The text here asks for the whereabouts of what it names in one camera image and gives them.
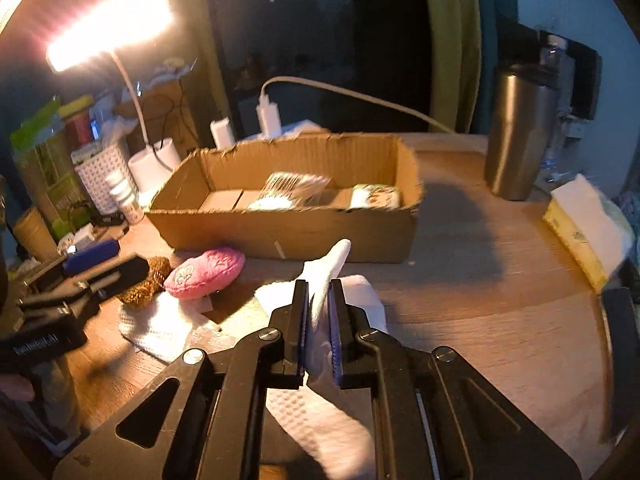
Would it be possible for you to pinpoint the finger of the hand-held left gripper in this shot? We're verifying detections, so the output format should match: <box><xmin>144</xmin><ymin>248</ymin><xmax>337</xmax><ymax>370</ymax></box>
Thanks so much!
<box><xmin>17</xmin><ymin>254</ymin><xmax>151</xmax><ymax>312</ymax></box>
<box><xmin>25</xmin><ymin>239</ymin><xmax>122</xmax><ymax>289</ymax></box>

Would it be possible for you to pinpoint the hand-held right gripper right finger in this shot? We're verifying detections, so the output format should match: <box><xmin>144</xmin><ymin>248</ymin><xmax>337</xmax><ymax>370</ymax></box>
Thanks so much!
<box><xmin>328</xmin><ymin>278</ymin><xmax>582</xmax><ymax>480</ymax></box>

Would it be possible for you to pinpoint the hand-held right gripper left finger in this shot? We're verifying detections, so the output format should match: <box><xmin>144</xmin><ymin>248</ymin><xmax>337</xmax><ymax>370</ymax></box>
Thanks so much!
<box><xmin>52</xmin><ymin>280</ymin><xmax>309</xmax><ymax>480</ymax></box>

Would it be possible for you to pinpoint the brown fuzzy cloth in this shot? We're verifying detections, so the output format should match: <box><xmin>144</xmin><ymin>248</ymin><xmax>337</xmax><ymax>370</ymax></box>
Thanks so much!
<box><xmin>117</xmin><ymin>256</ymin><xmax>173</xmax><ymax>306</ymax></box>

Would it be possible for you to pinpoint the white paper towel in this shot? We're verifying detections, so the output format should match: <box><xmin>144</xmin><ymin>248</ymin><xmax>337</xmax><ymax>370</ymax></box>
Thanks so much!
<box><xmin>267</xmin><ymin>239</ymin><xmax>378</xmax><ymax>480</ymax></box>

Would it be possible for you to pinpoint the white pill bottle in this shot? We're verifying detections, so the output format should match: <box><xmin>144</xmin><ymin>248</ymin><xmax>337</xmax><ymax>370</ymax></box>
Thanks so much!
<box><xmin>105</xmin><ymin>170</ymin><xmax>146</xmax><ymax>225</ymax></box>

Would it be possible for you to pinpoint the brown cardboard tube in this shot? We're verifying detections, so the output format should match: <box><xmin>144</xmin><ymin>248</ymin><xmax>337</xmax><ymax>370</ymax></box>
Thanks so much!
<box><xmin>12</xmin><ymin>207</ymin><xmax>56</xmax><ymax>261</ymax></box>

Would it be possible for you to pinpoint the white plastic basket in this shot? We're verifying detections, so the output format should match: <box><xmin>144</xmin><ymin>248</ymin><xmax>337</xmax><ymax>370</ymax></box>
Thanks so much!
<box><xmin>72</xmin><ymin>140</ymin><xmax>138</xmax><ymax>216</ymax></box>

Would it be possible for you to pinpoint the green carton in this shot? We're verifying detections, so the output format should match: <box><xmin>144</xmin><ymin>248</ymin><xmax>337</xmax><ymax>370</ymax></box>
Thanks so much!
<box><xmin>10</xmin><ymin>97</ymin><xmax>93</xmax><ymax>241</ymax></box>

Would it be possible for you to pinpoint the white desk lamp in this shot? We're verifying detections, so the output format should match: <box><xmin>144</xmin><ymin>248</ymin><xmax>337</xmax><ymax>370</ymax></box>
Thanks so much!
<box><xmin>45</xmin><ymin>0</ymin><xmax>183</xmax><ymax>194</ymax></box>

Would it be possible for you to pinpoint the small tan box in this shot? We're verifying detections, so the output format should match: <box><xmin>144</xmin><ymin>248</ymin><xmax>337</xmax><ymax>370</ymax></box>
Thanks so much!
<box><xmin>199</xmin><ymin>189</ymin><xmax>244</xmax><ymax>212</ymax></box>

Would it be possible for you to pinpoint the red jar with yellow lid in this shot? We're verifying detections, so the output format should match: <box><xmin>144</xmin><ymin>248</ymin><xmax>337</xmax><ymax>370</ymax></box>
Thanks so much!
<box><xmin>57</xmin><ymin>95</ymin><xmax>96</xmax><ymax>146</ymax></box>

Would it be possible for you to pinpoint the green and white packet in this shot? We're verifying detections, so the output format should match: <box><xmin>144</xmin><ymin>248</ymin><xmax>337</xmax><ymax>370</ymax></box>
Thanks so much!
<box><xmin>349</xmin><ymin>184</ymin><xmax>403</xmax><ymax>210</ymax></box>

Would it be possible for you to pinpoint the brown cardboard storage box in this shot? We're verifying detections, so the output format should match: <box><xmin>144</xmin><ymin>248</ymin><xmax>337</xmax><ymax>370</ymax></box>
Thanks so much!
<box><xmin>115</xmin><ymin>80</ymin><xmax>201</xmax><ymax>161</ymax></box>

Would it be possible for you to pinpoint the striped card packet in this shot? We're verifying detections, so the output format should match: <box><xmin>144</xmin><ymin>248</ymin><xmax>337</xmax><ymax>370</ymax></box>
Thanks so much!
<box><xmin>260</xmin><ymin>171</ymin><xmax>333</xmax><ymax>203</ymax></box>

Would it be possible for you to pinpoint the white plug adapter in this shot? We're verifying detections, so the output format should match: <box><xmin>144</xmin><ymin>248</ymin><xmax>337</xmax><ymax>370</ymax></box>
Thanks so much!
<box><xmin>210</xmin><ymin>116</ymin><xmax>236</xmax><ymax>150</ymax></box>

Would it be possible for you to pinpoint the yellow curtain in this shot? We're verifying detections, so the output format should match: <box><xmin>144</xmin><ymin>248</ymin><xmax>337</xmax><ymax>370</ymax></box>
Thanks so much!
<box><xmin>420</xmin><ymin>0</ymin><xmax>483</xmax><ymax>135</ymax></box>
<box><xmin>200</xmin><ymin>35</ymin><xmax>232</xmax><ymax>137</ymax></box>

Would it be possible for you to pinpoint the white usb charger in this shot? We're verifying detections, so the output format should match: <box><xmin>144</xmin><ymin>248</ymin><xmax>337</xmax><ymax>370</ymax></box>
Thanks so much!
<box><xmin>256</xmin><ymin>92</ymin><xmax>283</xmax><ymax>138</ymax></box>

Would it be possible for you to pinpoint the white power strip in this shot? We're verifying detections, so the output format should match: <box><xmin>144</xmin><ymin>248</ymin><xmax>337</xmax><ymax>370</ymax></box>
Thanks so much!
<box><xmin>235</xmin><ymin>119</ymin><xmax>331</xmax><ymax>142</ymax></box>

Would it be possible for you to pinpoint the yellow tissue pack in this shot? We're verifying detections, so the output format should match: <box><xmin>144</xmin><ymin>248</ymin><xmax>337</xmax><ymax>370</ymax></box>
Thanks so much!
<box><xmin>542</xmin><ymin>174</ymin><xmax>636</xmax><ymax>294</ymax></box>

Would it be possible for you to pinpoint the stainless steel tumbler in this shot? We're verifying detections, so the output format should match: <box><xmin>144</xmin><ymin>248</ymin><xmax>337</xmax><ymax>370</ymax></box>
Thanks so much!
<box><xmin>484</xmin><ymin>57</ymin><xmax>561</xmax><ymax>202</ymax></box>

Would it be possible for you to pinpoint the clear water bottle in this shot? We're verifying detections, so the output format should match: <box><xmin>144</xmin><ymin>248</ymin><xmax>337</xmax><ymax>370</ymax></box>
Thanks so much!
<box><xmin>537</xmin><ymin>34</ymin><xmax>576</xmax><ymax>186</ymax></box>

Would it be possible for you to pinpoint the black appliance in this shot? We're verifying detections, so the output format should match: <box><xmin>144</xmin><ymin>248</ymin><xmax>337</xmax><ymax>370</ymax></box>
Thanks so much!
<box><xmin>495</xmin><ymin>12</ymin><xmax>603</xmax><ymax>121</ymax></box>

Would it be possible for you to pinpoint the black cable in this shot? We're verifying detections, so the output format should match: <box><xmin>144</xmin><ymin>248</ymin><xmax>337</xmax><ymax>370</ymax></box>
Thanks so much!
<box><xmin>144</xmin><ymin>104</ymin><xmax>177</xmax><ymax>172</ymax></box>

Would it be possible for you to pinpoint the white charging cable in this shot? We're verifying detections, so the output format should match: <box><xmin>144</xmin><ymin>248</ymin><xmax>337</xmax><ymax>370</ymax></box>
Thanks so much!
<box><xmin>260</xmin><ymin>76</ymin><xmax>458</xmax><ymax>136</ymax></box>

